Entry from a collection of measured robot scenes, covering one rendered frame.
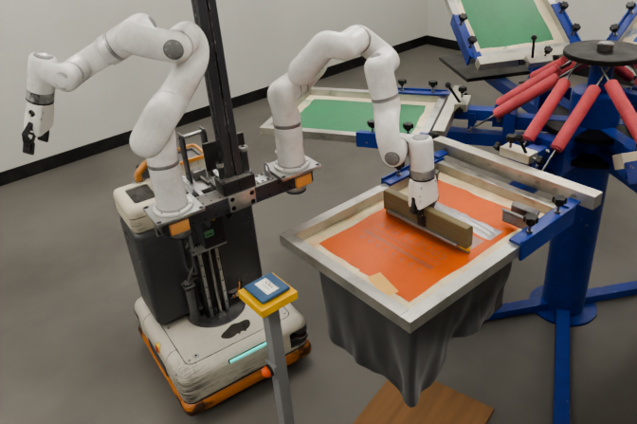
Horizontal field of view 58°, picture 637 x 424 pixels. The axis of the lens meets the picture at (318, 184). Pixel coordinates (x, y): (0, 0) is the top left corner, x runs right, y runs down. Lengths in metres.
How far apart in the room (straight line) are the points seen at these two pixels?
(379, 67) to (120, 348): 2.06
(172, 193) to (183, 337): 1.03
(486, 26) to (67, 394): 2.78
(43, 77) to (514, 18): 2.44
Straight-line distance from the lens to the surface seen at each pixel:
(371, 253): 1.85
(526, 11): 3.45
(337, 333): 2.11
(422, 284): 1.73
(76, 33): 5.15
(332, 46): 1.70
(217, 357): 2.55
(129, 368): 3.04
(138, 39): 1.56
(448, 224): 1.83
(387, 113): 1.73
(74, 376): 3.12
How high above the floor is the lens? 2.03
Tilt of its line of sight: 29 degrees down
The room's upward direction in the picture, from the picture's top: 5 degrees counter-clockwise
